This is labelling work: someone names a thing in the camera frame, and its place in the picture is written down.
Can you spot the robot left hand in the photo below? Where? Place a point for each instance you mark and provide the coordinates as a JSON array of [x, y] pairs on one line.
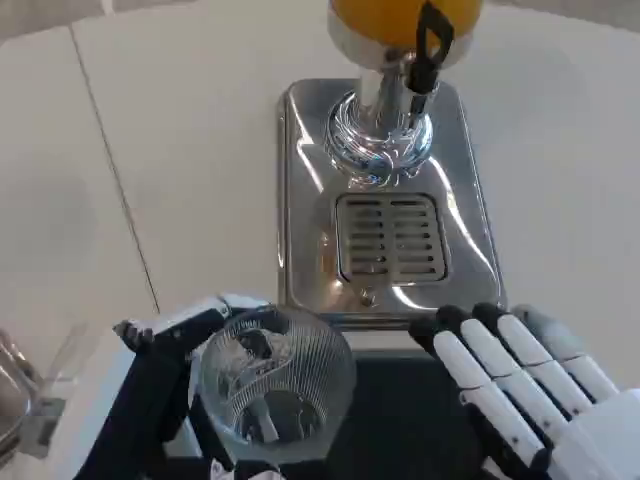
[[150, 390]]

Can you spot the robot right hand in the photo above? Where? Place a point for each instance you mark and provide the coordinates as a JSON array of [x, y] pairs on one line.
[[505, 380]]

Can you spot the clear ribbed glass cup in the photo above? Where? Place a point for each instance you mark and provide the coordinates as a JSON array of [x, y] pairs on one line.
[[280, 360]]

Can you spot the steel tray edge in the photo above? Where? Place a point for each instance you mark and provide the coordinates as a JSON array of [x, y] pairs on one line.
[[11, 390]]

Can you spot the steel slotted drip grid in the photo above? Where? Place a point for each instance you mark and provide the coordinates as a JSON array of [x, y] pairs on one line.
[[387, 235]]

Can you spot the steel drip tray base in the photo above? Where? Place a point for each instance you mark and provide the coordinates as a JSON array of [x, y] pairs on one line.
[[310, 250]]

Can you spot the black tap lever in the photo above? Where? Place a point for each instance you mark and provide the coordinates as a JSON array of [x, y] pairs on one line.
[[424, 75]]

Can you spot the orange juice drink dispenser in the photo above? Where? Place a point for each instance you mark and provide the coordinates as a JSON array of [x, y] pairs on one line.
[[380, 85]]

